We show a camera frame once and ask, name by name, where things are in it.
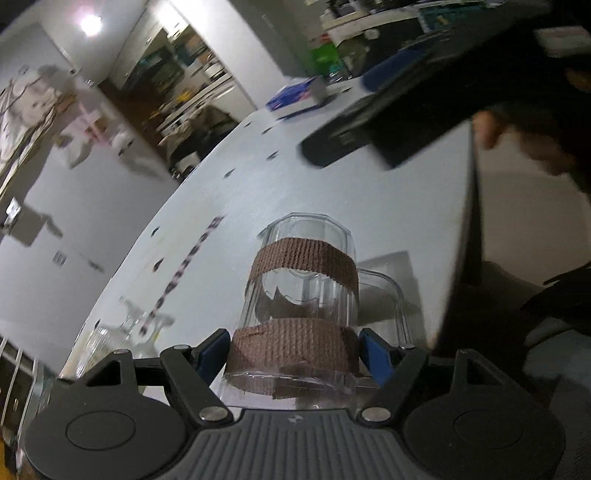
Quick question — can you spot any clear mug with brown bands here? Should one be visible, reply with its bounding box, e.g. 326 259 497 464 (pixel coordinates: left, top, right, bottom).
219 213 414 410

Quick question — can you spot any person's hand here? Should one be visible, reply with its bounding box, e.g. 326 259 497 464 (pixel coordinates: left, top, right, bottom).
472 110 574 176

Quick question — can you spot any blue tissue box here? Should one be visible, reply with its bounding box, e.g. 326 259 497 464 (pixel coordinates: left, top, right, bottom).
266 77 327 118

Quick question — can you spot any clear stemmed glass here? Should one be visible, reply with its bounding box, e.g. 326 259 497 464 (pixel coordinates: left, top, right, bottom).
75 297 174 378

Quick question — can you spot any white drawer unit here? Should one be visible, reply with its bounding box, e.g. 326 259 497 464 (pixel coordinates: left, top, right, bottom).
0 336 46 446

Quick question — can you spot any chair draped with brown clothes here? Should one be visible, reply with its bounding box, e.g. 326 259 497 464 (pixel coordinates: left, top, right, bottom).
159 104 238 176

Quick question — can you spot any white plush toy hanging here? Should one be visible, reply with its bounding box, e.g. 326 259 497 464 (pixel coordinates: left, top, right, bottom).
110 130 134 156

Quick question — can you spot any patterned cloth wall cover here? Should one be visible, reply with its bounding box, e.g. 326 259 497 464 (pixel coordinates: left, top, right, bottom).
1 65 77 191

